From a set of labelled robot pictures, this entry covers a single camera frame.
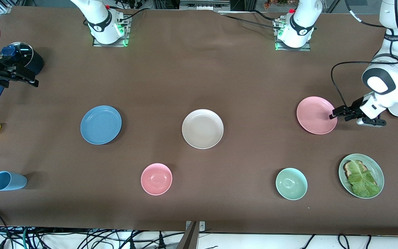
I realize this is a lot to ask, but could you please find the grey brown post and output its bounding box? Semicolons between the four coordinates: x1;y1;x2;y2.
176;221;200;249

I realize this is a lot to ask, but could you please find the blue cup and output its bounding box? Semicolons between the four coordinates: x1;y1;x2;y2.
0;171;28;191

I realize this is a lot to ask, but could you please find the beige plate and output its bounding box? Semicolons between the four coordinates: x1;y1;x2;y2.
182;109;224;149

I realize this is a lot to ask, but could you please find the glass lid blue knob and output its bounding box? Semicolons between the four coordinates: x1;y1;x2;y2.
0;42;34;68

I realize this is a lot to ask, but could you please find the toast slice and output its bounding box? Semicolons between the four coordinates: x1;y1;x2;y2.
343;160;377;187

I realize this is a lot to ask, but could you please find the pink plate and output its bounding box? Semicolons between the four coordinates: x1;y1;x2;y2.
296;96;338;135

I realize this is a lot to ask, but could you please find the pink bowl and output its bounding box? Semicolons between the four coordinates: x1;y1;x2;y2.
141;163;173;196

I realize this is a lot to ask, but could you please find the brown table cover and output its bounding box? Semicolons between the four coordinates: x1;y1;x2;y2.
0;6;398;236

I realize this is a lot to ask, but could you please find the green plate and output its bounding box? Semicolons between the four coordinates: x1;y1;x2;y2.
339;154;385;199

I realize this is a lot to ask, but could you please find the blue plate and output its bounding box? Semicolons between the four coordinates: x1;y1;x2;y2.
80;105;122;145

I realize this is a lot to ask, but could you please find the black base cable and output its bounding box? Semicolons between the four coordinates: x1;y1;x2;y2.
249;10;281;22
220;13;282;30
118;9;148;23

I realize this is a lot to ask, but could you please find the small metal bracket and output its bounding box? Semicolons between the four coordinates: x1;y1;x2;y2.
185;221;206;232

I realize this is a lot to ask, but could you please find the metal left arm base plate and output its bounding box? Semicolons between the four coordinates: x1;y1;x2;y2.
274;17;311;52

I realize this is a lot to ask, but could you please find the green lettuce leaf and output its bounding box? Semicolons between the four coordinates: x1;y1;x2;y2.
348;160;381;198

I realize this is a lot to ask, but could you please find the dark blue saucepan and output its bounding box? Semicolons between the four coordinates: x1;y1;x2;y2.
0;41;44;102

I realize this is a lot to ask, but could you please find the grey metal box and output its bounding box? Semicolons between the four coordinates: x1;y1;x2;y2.
179;0;230;11

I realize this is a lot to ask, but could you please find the green bowl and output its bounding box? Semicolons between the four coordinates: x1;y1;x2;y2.
276;168;308;201

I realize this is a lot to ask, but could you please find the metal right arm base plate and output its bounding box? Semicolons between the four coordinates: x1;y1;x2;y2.
93;16;130;47

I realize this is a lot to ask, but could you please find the aluminium frame profile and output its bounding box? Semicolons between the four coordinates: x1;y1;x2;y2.
0;0;15;14

